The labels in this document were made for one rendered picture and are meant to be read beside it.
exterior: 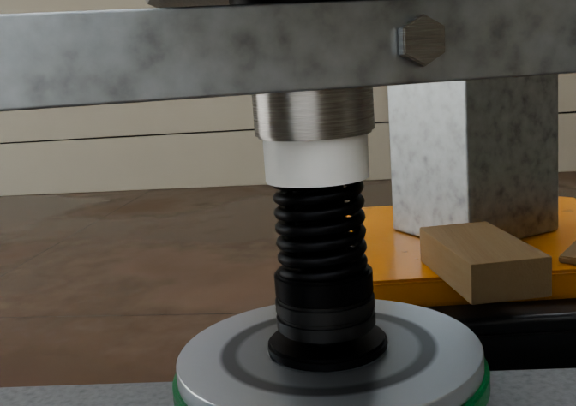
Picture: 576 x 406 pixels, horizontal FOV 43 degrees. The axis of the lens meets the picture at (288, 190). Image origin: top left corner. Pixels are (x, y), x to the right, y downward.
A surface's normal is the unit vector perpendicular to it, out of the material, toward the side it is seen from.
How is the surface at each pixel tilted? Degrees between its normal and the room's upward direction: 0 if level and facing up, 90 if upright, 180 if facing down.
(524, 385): 0
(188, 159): 90
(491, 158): 90
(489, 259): 0
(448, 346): 0
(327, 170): 90
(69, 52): 90
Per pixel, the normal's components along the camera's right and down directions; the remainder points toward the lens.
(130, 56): 0.23, 0.15
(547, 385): -0.07, -0.98
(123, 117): -0.14, 0.18
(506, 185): 0.48, 0.12
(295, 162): -0.44, 0.18
